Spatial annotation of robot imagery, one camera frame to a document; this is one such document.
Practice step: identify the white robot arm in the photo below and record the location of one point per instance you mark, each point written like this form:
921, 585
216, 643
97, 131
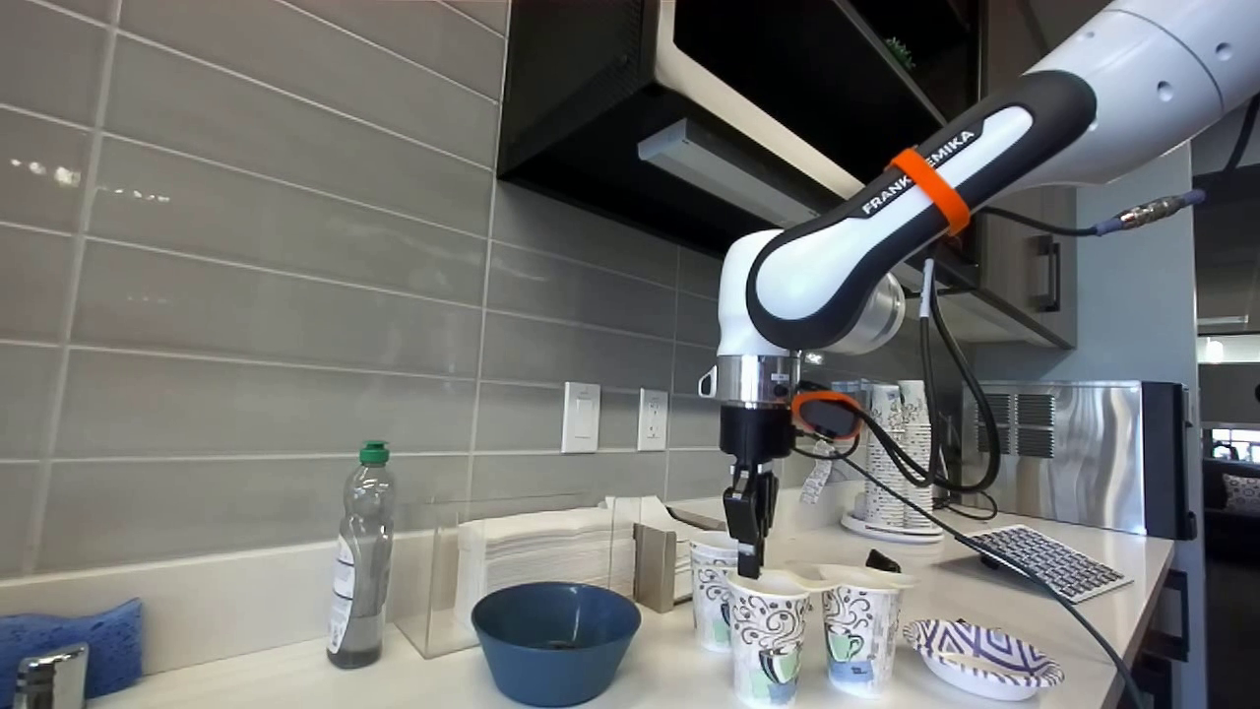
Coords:
1134, 81

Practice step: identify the patterned paper cup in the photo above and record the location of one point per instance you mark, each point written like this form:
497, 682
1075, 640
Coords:
709, 570
861, 623
768, 623

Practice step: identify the blue bowl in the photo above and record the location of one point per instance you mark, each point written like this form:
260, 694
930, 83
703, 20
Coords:
554, 643

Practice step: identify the white light switch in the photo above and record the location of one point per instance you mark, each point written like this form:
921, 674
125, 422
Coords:
651, 418

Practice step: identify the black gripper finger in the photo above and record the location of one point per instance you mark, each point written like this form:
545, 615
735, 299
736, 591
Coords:
761, 497
743, 522

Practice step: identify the dark upper cabinet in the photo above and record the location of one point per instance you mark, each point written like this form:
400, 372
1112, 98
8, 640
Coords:
706, 121

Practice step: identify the blue sponge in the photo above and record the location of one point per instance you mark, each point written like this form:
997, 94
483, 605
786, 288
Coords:
111, 640

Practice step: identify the blue patterned paper plate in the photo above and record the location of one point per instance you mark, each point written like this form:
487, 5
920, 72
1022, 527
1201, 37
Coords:
980, 660

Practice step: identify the clear acrylic holder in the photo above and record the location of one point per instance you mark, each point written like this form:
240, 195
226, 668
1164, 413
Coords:
438, 576

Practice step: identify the keyboard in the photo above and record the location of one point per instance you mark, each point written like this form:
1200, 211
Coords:
1050, 563

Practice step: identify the white wall outlet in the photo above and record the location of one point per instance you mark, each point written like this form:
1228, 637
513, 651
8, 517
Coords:
580, 417

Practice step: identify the clear soap bottle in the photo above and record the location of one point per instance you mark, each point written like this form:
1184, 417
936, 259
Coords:
362, 563

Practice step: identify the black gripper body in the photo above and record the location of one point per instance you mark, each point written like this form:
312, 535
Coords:
753, 439

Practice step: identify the napkin holder with napkins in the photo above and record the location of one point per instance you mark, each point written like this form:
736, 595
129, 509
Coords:
664, 539

